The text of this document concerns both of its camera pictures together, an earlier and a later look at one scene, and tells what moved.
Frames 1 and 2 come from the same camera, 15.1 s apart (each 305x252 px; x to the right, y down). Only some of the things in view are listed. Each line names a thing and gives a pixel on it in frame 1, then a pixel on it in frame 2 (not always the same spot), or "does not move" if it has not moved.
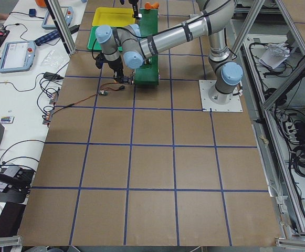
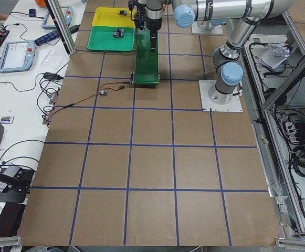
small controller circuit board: (105, 93) does not move
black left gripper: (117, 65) → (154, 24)
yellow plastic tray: (114, 16) does not move
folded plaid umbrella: (47, 37) does not move
